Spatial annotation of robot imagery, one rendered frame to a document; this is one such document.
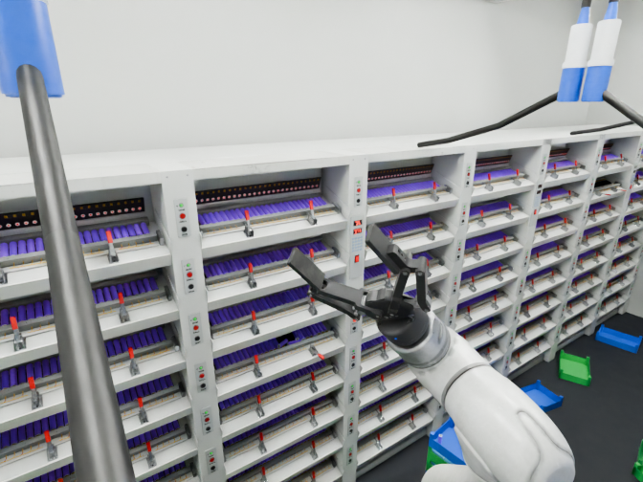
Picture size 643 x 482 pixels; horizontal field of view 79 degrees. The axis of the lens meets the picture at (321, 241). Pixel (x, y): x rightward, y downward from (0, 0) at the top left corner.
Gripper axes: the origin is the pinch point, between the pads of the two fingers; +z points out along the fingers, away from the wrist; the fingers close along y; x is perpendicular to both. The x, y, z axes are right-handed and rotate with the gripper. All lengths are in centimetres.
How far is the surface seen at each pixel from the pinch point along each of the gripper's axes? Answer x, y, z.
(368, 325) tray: -59, -80, -108
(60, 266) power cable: 20.5, -0.2, 24.2
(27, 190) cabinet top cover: -18, -82, 31
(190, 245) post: -32, -78, -11
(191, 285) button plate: -24, -84, -20
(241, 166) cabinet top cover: -57, -62, -6
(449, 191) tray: -124, -38, -96
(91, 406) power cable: 28.4, 7.5, 19.5
